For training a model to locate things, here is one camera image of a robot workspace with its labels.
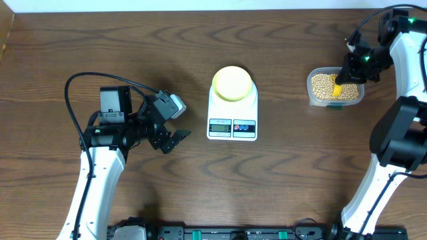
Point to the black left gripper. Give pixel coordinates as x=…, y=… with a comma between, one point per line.
x=159, y=140

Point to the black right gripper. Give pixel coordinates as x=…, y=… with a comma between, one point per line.
x=349, y=75

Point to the yellow plastic scoop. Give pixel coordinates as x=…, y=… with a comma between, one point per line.
x=337, y=90

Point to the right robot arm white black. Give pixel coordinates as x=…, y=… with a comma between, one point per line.
x=396, y=148

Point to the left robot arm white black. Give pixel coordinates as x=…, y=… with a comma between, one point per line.
x=105, y=144

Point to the white digital kitchen scale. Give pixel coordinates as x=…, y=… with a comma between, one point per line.
x=233, y=121

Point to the yellow plastic bowl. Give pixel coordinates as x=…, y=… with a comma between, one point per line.
x=232, y=83

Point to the clear container of soybeans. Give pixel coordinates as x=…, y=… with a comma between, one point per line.
x=323, y=90

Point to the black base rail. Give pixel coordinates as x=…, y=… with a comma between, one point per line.
x=138, y=228

